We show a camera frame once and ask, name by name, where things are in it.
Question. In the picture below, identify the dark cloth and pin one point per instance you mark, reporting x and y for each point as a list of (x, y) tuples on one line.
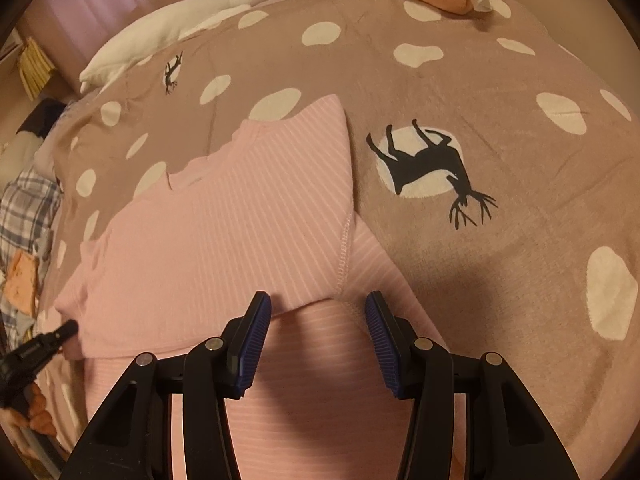
[(42, 117)]

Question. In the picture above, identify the pink ribbed shirt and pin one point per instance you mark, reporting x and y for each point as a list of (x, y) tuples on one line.
[(225, 220)]

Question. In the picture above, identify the plaid cloth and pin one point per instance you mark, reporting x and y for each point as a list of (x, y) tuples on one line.
[(25, 205)]

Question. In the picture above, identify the white goose plush toy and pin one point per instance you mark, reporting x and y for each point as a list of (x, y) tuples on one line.
[(150, 35)]

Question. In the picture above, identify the orange cloth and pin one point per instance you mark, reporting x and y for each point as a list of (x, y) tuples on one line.
[(20, 285)]

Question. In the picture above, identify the spotted deer print blanket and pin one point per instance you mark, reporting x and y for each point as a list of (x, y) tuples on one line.
[(450, 85)]

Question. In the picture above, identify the pink curtain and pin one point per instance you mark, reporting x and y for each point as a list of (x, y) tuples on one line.
[(100, 0)]

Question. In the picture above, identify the stack of yellowish books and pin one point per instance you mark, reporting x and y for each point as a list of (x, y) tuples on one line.
[(36, 67)]

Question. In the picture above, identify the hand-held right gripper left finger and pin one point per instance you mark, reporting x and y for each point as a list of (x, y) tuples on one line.
[(255, 330)]

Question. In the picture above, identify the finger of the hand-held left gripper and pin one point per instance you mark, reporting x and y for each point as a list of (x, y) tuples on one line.
[(45, 342)]

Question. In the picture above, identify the person's left hand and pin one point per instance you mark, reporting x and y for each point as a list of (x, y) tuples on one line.
[(41, 407)]

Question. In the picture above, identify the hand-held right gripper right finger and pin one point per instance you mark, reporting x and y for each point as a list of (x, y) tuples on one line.
[(380, 335)]

